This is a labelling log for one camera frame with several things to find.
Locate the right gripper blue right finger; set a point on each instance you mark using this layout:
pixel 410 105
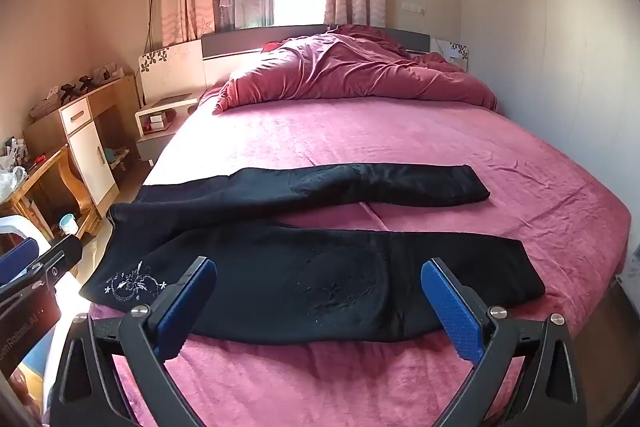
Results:
pixel 548 391

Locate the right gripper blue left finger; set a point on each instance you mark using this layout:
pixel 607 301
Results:
pixel 88 390

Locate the black pants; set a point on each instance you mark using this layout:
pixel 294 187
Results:
pixel 280 285

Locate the white plastic chair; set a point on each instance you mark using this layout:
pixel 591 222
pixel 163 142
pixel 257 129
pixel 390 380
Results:
pixel 14 230

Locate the light blue cup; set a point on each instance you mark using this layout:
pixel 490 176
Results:
pixel 68 224

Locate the wooden side shelf table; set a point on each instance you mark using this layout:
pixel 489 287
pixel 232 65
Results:
pixel 51 190

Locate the pink bed sheet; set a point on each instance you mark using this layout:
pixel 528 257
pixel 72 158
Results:
pixel 319 216

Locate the wooden desk cabinet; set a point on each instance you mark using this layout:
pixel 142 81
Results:
pixel 101 132

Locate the white bedside table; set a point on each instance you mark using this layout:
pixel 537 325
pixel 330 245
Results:
pixel 159 121

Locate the crumpled red duvet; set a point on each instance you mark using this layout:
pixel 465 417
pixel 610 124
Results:
pixel 348 61

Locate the wall power socket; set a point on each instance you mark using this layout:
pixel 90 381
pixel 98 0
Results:
pixel 413 8

